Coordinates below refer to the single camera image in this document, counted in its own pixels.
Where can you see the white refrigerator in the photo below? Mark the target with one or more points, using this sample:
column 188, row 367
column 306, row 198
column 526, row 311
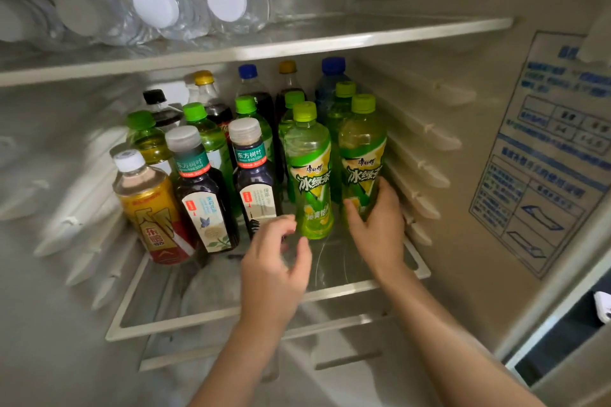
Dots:
column 453, row 135

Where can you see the printed clear plastic bag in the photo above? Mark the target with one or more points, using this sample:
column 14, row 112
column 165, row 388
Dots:
column 210, row 287

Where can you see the person's right hand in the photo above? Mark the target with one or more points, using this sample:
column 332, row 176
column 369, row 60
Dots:
column 384, row 240

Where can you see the cola bottle yellow cap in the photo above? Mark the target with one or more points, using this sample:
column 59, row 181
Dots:
column 287, row 67
column 204, row 78

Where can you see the person's left forearm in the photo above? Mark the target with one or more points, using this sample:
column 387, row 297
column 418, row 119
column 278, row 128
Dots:
column 234, row 368

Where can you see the green tea bottle lime cap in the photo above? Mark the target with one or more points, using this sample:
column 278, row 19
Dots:
column 310, row 173
column 363, row 154
column 246, row 105

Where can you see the person's right forearm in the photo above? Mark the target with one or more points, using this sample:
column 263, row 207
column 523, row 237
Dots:
column 453, row 349

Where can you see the glass crisper cover shelf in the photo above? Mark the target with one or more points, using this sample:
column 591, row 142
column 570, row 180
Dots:
column 191, row 354

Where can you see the person's left hand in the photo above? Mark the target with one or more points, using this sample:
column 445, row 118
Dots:
column 269, row 287

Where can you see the iced tea bottle black cap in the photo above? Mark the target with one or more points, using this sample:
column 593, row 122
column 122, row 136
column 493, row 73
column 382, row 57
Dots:
column 154, row 96

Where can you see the cola bottle blue cap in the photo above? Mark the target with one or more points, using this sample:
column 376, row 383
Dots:
column 247, row 71

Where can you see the blue instruction sticker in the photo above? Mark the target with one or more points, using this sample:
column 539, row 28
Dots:
column 534, row 173

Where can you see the orange energy drink bottle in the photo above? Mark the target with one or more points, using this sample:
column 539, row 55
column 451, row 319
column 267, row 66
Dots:
column 148, row 211

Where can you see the blue sports drink bottle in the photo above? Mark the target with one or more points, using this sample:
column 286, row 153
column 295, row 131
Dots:
column 333, row 66

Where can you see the glass fridge shelf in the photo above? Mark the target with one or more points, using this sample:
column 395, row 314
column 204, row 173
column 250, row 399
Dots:
column 191, row 318
column 334, row 39

